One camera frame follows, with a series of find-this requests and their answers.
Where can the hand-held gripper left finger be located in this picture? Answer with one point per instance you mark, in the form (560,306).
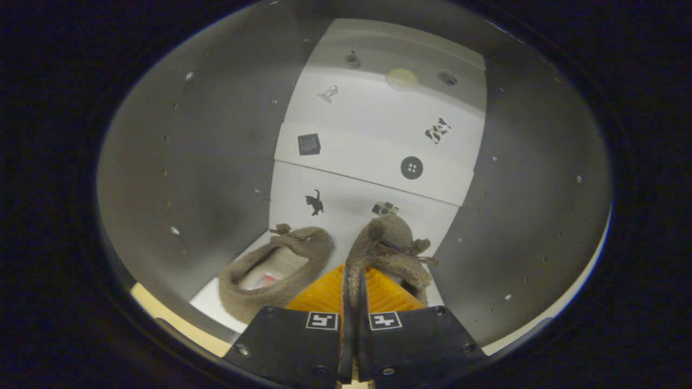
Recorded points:
(346,351)

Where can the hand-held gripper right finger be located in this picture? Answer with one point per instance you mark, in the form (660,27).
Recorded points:
(363,351)

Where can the brown fuzzy shoe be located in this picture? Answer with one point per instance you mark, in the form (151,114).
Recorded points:
(389,243)
(270,270)

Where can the grey shoe cabinet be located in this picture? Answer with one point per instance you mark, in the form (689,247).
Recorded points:
(189,162)

